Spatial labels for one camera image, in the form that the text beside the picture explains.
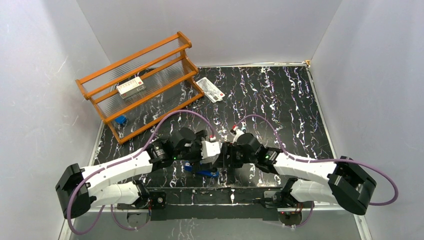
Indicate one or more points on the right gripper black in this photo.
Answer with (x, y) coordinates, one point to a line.
(228, 148)

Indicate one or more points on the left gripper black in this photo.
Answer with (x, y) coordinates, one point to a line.
(197, 158)

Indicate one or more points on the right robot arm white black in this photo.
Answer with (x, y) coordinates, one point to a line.
(338, 182)

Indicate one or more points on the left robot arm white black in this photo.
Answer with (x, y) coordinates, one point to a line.
(81, 188)

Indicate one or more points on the white printed paper packet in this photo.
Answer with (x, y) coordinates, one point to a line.
(210, 90)

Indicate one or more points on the small blue object under shelf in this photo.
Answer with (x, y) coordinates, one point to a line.
(121, 121)

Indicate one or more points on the orange wooden shelf rack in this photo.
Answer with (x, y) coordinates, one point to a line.
(169, 78)

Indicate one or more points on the white box on shelf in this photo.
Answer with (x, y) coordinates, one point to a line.
(130, 87)

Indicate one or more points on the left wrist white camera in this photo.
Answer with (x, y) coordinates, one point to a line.
(210, 150)

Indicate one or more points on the wrist white camera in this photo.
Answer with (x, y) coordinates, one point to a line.
(237, 132)
(210, 150)

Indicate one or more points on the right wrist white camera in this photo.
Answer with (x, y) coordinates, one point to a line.
(237, 132)

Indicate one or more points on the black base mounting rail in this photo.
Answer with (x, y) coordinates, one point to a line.
(206, 203)

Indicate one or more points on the aluminium frame rail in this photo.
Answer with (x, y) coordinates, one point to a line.
(320, 194)

